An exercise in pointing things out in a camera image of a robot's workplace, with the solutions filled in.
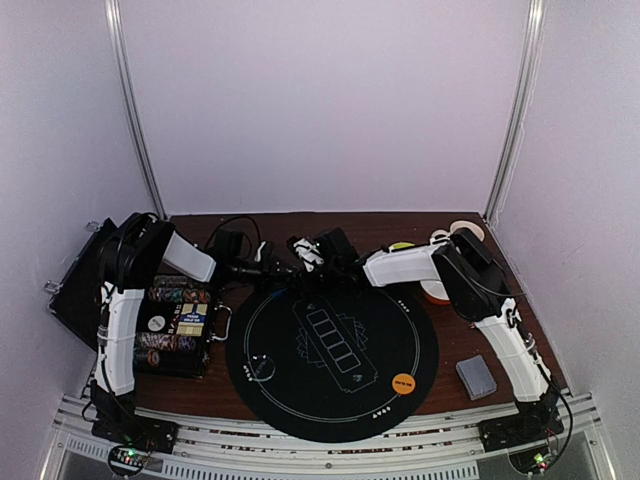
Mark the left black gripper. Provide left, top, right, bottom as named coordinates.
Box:
left=229, top=252, right=295, bottom=296

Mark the clear acrylic dealer puck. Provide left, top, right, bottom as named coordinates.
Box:
left=248, top=354, right=276, bottom=383

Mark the orange big blind button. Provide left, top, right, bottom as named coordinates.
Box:
left=391, top=373, right=416, bottom=395

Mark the poker chip row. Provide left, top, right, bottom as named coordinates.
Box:
left=152, top=275, right=201, bottom=289
left=134, top=348, right=161, bottom=368
left=136, top=332, right=197, bottom=352
left=148, top=287, right=211, bottom=304

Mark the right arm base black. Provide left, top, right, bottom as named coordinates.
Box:
left=478, top=402, right=565, bottom=452

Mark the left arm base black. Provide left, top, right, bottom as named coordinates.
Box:
left=90, top=387, right=178, bottom=454

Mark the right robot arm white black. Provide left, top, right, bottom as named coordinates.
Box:
left=294, top=227, right=560, bottom=442

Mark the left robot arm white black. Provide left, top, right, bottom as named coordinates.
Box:
left=96, top=212, right=293, bottom=397

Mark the green bowl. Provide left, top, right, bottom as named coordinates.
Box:
left=389, top=242, right=415, bottom=251

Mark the boxed playing card deck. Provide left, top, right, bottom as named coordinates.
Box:
left=168, top=303, right=208, bottom=337

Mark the black round poker mat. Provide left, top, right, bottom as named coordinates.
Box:
left=226, top=285, right=439, bottom=443

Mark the black poker chip case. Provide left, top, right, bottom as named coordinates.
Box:
left=49, top=218, right=218, bottom=378

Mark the white orange bowl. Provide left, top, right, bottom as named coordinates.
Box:
left=420, top=280, right=450, bottom=305

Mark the white decorated mug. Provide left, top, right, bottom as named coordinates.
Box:
left=430, top=220, right=487, bottom=246

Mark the white dealer button in case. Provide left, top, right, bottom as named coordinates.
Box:
left=147, top=315, right=166, bottom=332

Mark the grey playing card deck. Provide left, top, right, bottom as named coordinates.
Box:
left=456, top=355, right=497, bottom=401

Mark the left circuit board with LEDs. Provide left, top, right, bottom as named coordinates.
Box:
left=107, top=445, right=151, bottom=477

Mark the circuit board with leds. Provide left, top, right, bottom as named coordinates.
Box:
left=509, top=447, right=558, bottom=477
left=107, top=445, right=151, bottom=477

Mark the right circuit board with LEDs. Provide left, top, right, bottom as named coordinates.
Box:
left=509, top=447, right=558, bottom=477

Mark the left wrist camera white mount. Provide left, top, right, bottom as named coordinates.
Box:
left=253, top=241, right=275, bottom=263

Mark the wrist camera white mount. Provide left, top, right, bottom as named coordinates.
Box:
left=287, top=237, right=324, bottom=272
left=253, top=241, right=275, bottom=263

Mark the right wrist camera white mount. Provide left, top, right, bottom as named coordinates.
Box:
left=287, top=237, right=324, bottom=272

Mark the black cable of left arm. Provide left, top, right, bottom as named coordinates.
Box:
left=97, top=211, right=262, bottom=351

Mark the front aluminium rail frame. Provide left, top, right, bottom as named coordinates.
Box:
left=37, top=394, right=619, bottom=480

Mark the right aluminium frame post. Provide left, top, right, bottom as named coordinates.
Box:
left=484, top=0, right=546, bottom=227

